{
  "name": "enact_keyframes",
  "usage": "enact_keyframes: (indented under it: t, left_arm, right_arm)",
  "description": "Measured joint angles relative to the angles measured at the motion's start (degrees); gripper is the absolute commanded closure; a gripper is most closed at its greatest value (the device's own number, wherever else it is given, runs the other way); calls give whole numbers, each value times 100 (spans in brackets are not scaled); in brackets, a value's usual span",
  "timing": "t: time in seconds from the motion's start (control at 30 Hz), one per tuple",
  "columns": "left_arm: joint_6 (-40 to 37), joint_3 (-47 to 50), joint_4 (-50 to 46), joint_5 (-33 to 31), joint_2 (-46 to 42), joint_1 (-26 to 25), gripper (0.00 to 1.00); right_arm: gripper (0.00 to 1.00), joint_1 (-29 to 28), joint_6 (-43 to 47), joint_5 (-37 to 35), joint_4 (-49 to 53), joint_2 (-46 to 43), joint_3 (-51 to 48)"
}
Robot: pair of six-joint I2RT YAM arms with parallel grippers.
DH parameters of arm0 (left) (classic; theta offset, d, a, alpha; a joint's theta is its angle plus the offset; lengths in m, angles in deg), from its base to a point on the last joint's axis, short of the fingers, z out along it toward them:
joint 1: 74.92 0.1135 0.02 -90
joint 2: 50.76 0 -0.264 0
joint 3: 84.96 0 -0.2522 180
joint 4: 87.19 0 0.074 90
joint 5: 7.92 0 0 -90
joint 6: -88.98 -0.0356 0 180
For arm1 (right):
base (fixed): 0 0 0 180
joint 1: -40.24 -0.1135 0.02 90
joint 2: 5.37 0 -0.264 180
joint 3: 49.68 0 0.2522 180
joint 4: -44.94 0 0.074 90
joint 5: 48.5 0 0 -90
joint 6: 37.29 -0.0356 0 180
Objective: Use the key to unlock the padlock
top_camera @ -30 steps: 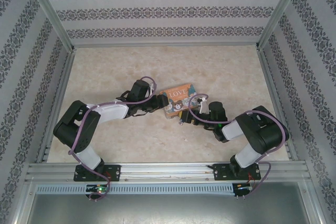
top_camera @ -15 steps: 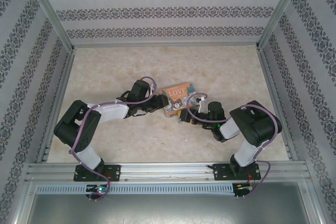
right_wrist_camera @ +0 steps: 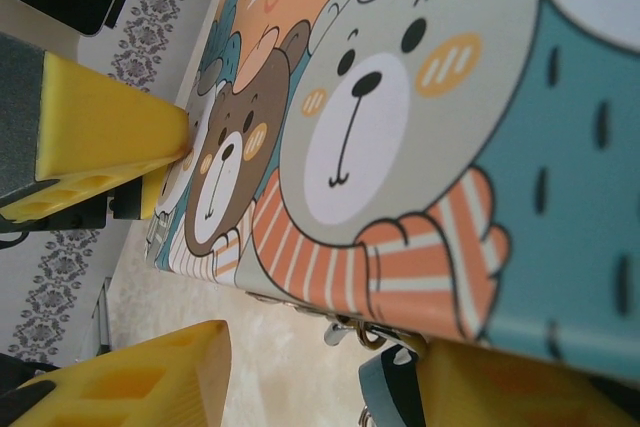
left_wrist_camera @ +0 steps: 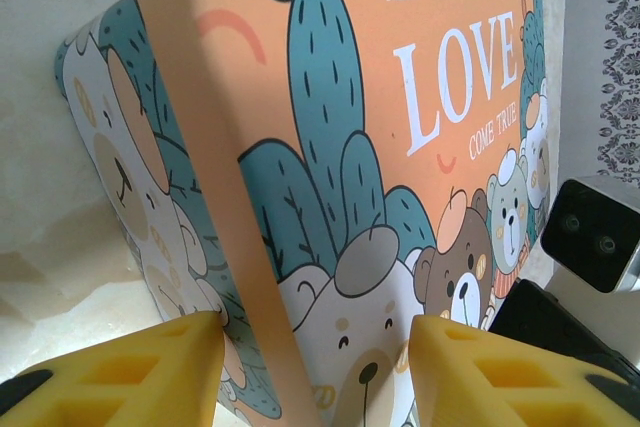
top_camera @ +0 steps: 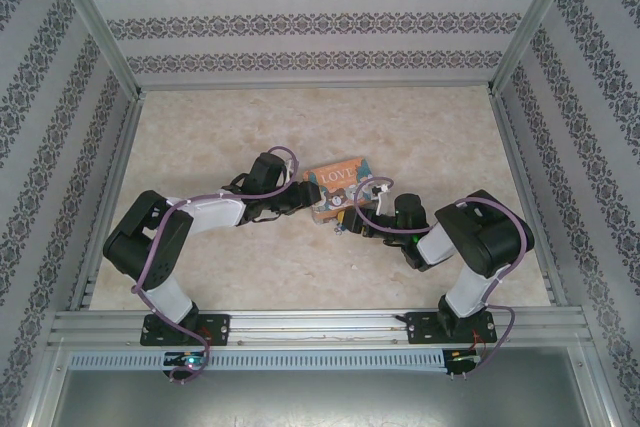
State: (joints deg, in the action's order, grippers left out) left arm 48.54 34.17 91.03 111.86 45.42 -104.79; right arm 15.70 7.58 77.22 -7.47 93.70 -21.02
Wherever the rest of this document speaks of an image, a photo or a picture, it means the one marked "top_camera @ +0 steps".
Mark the orange LOVE bear print box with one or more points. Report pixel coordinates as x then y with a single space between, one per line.
335 182

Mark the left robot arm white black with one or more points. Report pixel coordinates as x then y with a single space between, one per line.
140 242

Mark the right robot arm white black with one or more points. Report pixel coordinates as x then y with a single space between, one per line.
485 237

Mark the right controller circuit board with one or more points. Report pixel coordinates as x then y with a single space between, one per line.
462 358

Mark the controller circuit board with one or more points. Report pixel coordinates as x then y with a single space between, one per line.
186 360
462 358

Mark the grey sheet metal panel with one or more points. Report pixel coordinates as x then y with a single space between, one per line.
320 399

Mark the left controller circuit board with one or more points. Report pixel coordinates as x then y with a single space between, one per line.
186 360

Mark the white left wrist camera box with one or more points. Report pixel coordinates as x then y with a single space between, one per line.
291 169

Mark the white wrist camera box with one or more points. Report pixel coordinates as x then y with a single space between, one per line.
291 169
381 197

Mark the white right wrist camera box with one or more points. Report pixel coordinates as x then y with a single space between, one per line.
381 197

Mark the aluminium mounting rail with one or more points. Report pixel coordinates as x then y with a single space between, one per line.
310 327

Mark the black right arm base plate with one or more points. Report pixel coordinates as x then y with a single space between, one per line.
420 327

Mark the aluminium table side rail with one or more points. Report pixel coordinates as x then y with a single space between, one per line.
107 197
525 187

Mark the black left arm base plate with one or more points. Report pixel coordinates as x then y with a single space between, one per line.
217 329

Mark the aluminium frame post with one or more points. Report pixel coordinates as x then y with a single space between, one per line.
535 17
95 22

